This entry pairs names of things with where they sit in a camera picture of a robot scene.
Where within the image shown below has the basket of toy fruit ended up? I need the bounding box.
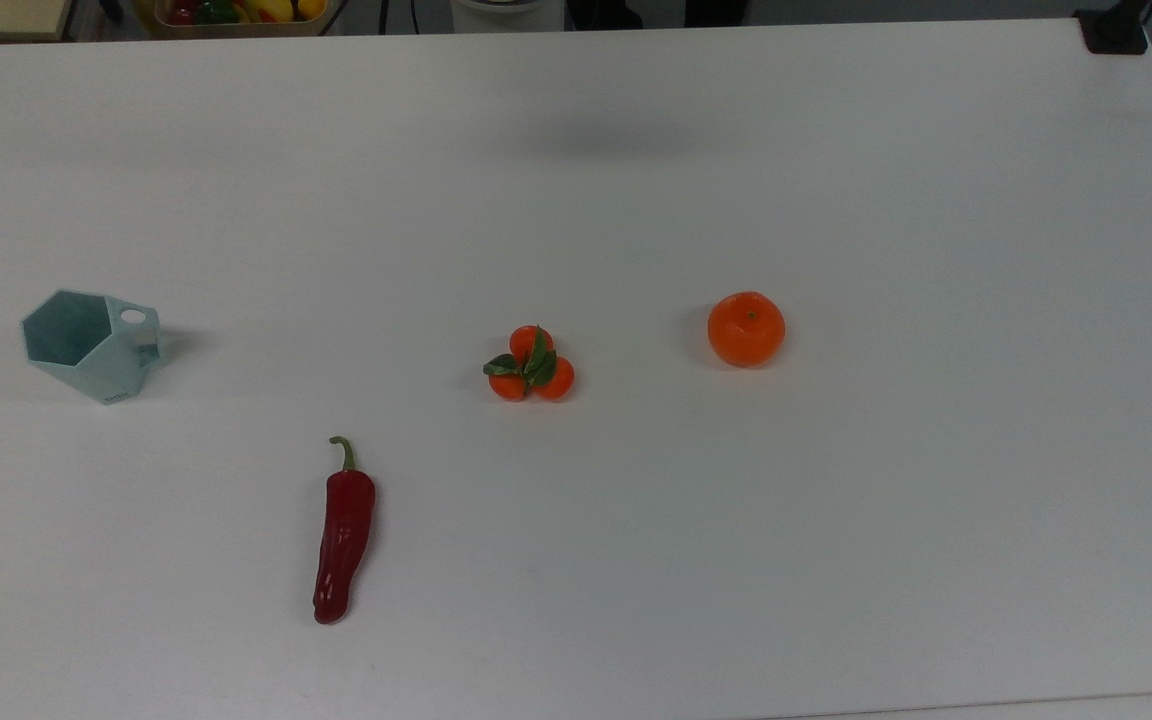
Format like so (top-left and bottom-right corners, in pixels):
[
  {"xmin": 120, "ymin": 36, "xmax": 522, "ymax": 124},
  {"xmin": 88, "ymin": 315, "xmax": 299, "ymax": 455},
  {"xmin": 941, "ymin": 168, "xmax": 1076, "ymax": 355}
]
[{"xmin": 152, "ymin": 0, "xmax": 339, "ymax": 39}]

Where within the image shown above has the orange tangerine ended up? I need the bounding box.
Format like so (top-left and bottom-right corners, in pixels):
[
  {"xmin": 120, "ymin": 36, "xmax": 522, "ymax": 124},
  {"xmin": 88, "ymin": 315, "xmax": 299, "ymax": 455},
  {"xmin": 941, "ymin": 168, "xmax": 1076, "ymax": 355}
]
[{"xmin": 706, "ymin": 291, "xmax": 787, "ymax": 369}]

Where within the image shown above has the light blue faceted mug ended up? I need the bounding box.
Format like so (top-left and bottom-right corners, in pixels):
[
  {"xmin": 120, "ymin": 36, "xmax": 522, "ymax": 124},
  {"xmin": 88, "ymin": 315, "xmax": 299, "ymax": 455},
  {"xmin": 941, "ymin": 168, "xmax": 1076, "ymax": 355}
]
[{"xmin": 21, "ymin": 289, "xmax": 166, "ymax": 406}]

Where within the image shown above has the small oranges cluster with leaves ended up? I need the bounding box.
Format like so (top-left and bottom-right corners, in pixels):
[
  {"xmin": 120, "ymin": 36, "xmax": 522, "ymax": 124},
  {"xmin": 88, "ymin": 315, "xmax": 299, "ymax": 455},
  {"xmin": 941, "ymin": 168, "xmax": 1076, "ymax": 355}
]
[{"xmin": 482, "ymin": 324, "xmax": 576, "ymax": 403}]

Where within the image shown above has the black clamp mount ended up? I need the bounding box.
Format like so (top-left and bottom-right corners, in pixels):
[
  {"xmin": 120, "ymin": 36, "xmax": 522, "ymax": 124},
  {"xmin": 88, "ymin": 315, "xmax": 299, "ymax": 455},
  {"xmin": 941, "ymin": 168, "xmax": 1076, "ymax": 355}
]
[{"xmin": 1074, "ymin": 0, "xmax": 1150, "ymax": 55}]

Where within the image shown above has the red chili pepper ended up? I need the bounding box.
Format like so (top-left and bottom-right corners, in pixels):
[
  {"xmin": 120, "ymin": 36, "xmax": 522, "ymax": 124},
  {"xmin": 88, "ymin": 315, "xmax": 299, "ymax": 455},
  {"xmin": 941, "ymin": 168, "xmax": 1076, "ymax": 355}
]
[{"xmin": 312, "ymin": 436, "xmax": 377, "ymax": 626}]

